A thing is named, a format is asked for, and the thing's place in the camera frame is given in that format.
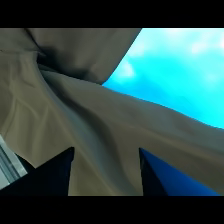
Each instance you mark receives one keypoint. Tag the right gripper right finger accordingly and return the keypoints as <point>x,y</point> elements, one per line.
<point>160,181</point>

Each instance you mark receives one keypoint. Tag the silver frame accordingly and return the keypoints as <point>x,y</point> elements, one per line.
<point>9,163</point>

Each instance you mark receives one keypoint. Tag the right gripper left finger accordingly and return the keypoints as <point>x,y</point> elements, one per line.
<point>50,176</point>

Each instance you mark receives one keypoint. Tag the brown pants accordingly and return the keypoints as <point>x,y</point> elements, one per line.
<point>83,116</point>

